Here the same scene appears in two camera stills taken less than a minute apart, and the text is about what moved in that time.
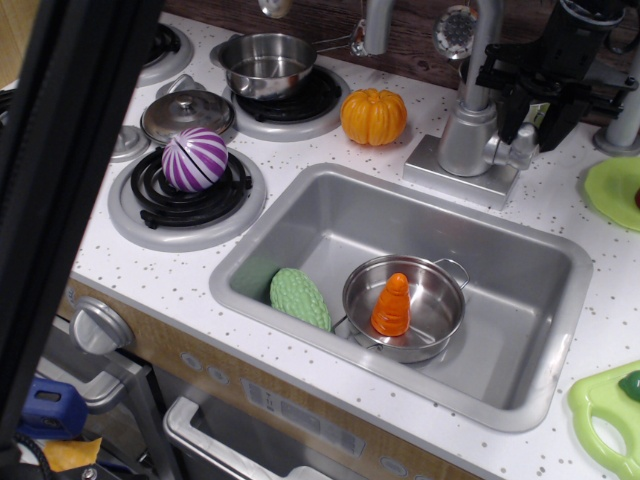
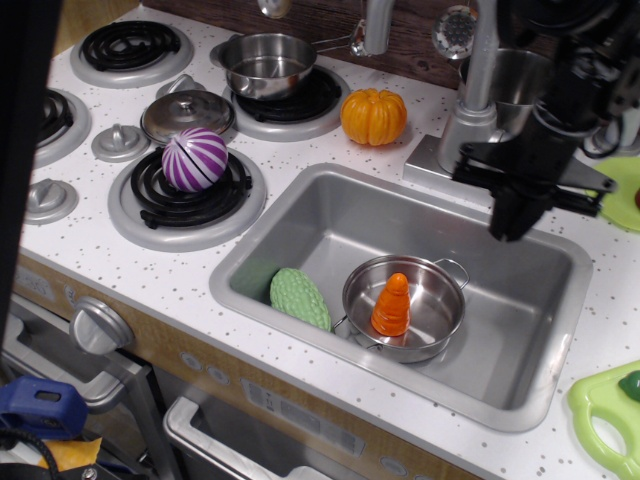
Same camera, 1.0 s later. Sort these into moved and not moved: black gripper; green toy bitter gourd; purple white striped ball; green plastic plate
Moved: black gripper
Not moved: purple white striped ball; green toy bitter gourd; green plastic plate
